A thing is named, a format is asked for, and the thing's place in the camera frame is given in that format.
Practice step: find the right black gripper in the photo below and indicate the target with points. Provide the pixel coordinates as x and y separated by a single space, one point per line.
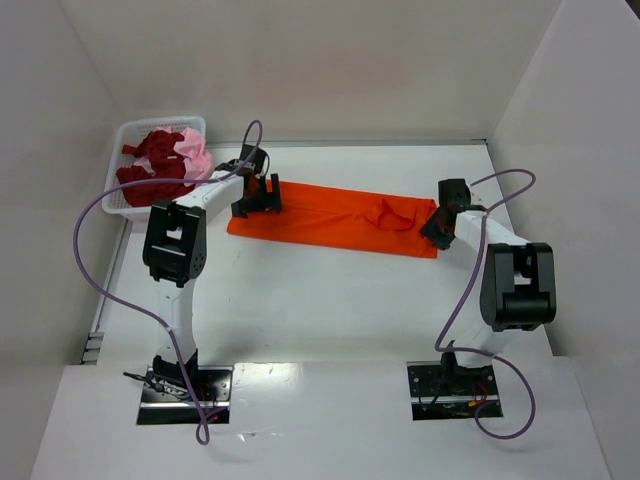
436 228

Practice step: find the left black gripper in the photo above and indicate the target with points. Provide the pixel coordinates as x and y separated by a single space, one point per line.
258 201

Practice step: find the orange t shirt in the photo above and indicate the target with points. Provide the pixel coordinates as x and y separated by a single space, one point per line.
344 219

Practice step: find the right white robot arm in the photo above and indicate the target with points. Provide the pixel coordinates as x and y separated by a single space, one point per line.
516 277

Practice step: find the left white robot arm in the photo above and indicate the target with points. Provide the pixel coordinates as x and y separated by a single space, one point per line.
175 251

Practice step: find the pink t shirt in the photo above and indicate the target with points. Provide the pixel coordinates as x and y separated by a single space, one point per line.
195 155

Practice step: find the dark red t shirt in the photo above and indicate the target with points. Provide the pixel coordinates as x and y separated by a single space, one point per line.
148 194

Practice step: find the white plastic basket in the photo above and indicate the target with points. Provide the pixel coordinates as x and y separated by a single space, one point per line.
133 133

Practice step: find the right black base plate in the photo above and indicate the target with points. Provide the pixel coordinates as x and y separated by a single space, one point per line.
444 391

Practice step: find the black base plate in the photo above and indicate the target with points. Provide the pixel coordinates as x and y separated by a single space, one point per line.
444 391
164 403

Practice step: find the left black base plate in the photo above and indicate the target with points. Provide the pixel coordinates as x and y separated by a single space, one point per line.
164 403

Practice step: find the grey metal bracket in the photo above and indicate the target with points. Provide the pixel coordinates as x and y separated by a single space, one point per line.
92 348

